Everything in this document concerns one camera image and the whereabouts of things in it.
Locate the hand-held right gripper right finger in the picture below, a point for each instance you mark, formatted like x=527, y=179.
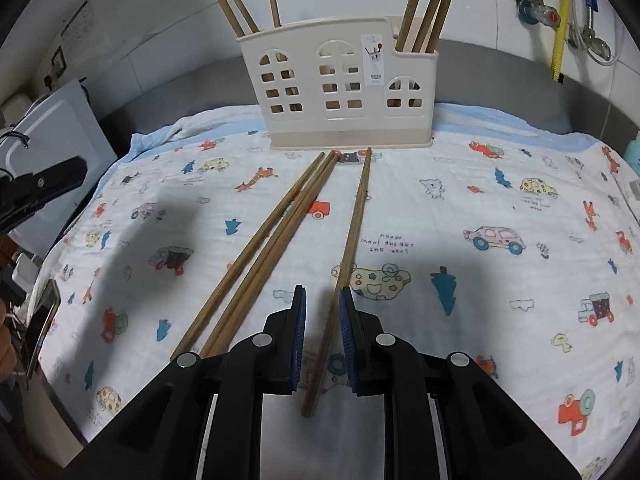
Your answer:
x=348, y=340

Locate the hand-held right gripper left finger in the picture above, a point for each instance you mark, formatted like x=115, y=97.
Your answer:
x=299, y=340

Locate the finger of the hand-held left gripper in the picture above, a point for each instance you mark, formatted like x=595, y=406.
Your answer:
x=55, y=176

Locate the beige plastic utensil holder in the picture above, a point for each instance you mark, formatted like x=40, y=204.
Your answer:
x=345, y=85

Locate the person's left hand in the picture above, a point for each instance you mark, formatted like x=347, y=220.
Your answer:
x=6, y=355

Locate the white plug charger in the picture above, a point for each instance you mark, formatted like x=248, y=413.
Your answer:
x=25, y=267

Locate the white cartoon printed blanket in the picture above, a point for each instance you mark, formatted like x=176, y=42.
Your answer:
x=450, y=200

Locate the light blue bottle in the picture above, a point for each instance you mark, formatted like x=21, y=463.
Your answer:
x=634, y=155

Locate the metal water valve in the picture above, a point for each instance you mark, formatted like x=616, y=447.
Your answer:
x=537, y=10
x=595, y=42

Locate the black wall socket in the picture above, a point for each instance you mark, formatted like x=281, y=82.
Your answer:
x=59, y=60

